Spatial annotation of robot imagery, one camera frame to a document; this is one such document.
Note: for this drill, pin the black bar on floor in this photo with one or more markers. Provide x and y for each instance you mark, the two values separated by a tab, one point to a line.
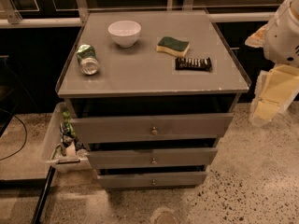
43	196

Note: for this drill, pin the yellow green sponge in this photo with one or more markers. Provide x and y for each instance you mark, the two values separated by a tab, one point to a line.
173	46

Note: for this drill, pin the grey drawer cabinet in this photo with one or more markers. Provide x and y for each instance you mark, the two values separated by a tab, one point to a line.
140	81

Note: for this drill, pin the grey drawer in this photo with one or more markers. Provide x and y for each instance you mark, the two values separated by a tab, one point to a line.
150	128
152	180
146	158

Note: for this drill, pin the green soda can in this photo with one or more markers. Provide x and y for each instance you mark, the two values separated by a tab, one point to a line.
87	60

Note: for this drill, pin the white ceramic bowl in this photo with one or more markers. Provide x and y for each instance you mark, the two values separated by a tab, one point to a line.
125	33

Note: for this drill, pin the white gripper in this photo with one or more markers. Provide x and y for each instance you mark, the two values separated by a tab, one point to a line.
282	39

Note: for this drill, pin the grey top drawer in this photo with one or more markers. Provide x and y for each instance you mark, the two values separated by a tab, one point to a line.
150	128

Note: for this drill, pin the grey middle drawer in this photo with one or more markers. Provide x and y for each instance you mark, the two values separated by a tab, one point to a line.
146	158

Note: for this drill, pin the metal railing frame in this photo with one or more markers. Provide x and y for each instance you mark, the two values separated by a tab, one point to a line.
50	13

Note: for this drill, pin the grey bottom drawer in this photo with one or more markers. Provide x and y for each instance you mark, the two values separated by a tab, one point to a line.
152	180

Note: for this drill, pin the black snack bar wrapper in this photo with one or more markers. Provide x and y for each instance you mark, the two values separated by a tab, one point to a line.
193	64

